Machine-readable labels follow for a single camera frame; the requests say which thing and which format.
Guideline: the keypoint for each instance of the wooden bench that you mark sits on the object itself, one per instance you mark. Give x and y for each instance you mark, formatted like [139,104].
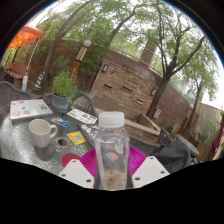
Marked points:
[16,71]

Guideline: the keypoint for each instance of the dark stickered laptop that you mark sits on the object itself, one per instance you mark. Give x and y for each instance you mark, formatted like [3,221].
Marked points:
[88,135]

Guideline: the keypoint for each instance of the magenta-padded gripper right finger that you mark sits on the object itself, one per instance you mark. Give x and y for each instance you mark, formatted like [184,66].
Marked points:
[148,171]

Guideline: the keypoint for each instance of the clear white-capped plastic bottle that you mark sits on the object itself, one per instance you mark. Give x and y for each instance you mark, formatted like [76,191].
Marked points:
[111,150]

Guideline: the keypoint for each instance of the colourful sticker strip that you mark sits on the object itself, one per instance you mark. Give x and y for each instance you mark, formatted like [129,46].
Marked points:
[60,122]

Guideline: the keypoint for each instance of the orange patio umbrella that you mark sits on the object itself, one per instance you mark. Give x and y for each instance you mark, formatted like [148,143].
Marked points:
[26,36]

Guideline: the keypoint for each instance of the blue yellow striped bollard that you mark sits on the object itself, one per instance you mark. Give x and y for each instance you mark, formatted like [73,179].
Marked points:
[39,81]

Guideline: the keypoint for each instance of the black bag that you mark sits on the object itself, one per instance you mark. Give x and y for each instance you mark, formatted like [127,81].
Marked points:
[175,156]

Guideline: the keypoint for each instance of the white umbrella base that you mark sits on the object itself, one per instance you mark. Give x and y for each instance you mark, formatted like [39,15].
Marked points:
[24,83]

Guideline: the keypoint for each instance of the green plant in blue pot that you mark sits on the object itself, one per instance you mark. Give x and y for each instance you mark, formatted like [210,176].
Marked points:
[61,96]

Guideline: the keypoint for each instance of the white ribbed ceramic mug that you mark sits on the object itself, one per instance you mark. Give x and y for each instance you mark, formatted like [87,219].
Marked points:
[40,133]

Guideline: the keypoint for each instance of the silver stickered laptop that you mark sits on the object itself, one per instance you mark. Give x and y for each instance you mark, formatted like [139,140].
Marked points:
[30,108]

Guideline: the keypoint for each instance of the globe-topped wooden lamp post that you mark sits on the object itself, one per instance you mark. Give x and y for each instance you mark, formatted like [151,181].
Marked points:
[80,58]

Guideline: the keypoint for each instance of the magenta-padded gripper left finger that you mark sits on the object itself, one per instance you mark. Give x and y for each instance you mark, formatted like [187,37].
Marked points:
[78,173]

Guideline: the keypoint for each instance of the yellow square card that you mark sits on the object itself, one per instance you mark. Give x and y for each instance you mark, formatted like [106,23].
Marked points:
[76,137]

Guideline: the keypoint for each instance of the grey utility box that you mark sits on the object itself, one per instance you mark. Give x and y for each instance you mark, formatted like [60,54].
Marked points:
[157,114]

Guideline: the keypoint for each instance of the small round dark table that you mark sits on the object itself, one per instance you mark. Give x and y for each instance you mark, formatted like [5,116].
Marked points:
[186,141]

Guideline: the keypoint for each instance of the black wall lantern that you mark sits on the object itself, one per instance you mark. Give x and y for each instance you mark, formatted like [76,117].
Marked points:
[153,92]
[105,68]

